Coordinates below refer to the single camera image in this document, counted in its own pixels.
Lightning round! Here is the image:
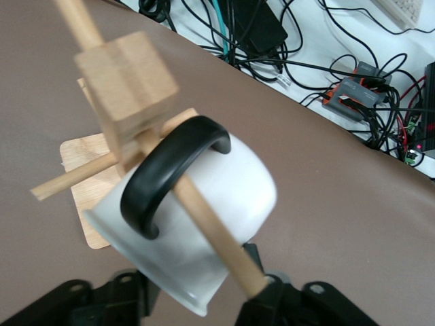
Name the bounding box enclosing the coiled black cable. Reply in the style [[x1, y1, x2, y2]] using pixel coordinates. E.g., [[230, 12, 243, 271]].
[[137, 0, 174, 24]]

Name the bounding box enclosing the wooden mug tree stand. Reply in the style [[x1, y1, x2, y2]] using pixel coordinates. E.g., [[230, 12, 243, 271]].
[[29, 0, 269, 300]]

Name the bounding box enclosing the green terminal block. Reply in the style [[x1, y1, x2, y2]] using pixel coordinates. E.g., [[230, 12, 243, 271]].
[[400, 145, 425, 166]]

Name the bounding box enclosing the teal cable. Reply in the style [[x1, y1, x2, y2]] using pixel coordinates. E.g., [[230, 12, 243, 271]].
[[210, 0, 235, 64]]

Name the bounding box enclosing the white keyboard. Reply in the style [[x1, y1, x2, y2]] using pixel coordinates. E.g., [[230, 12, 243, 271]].
[[370, 0, 435, 31]]

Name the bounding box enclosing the white smiley mug black handle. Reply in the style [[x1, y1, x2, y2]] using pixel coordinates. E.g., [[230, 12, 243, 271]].
[[83, 115, 278, 317]]

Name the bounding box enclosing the black device with red light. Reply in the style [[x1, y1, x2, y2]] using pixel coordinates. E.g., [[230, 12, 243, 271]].
[[413, 62, 435, 153]]

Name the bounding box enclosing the brown table mat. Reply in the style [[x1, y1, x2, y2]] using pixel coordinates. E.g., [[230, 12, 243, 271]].
[[0, 0, 435, 326]]

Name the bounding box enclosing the large grey orange usb hub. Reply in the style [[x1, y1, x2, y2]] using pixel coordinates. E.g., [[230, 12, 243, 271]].
[[321, 77, 390, 122]]

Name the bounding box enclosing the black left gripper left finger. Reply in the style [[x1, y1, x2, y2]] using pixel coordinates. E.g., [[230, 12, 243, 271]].
[[0, 268, 160, 326]]

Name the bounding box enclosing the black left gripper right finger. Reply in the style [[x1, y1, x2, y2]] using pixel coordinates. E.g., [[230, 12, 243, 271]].
[[234, 242, 380, 326]]

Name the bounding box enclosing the black power adapter brick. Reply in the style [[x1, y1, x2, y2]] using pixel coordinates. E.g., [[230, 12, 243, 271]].
[[226, 0, 289, 54]]

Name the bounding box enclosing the small grey orange usb hub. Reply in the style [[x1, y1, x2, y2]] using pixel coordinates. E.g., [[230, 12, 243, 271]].
[[351, 60, 394, 88]]

